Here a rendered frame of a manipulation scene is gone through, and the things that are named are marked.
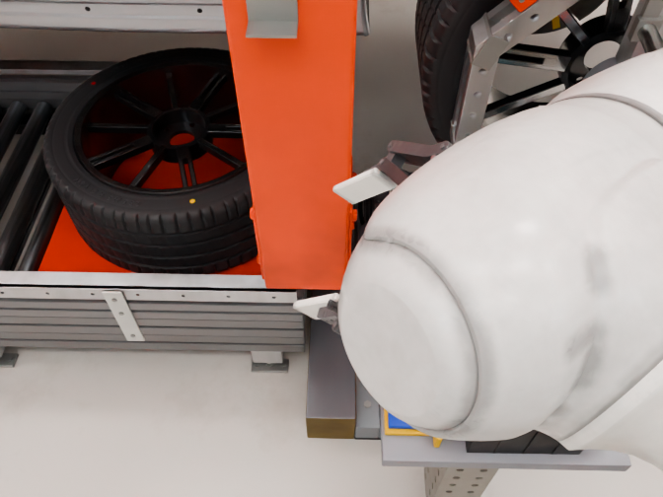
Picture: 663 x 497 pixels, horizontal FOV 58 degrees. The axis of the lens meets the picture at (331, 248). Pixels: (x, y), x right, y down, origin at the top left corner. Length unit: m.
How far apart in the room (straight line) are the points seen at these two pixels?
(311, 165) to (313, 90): 0.14
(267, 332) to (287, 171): 0.64
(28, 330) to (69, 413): 0.25
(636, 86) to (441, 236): 0.16
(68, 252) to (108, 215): 0.30
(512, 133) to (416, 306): 0.09
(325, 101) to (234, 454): 1.02
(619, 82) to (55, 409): 1.62
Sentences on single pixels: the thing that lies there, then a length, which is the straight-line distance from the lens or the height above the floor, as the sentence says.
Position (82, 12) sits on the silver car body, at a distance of 1.49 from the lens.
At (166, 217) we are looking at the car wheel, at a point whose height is 0.50.
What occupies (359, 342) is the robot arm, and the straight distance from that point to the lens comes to 0.23.
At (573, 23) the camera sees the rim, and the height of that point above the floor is 0.94.
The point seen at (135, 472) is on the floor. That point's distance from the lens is 1.64.
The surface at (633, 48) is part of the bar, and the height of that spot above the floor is 0.96.
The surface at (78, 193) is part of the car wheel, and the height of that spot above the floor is 0.50.
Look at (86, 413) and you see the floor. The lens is 1.74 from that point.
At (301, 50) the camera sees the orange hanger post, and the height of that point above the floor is 1.06.
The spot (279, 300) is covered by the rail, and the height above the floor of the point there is 0.36.
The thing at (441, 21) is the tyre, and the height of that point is 0.95.
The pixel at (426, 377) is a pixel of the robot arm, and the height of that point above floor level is 1.32.
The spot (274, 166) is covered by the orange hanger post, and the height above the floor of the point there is 0.85.
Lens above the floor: 1.50
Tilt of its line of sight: 52 degrees down
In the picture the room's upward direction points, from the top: straight up
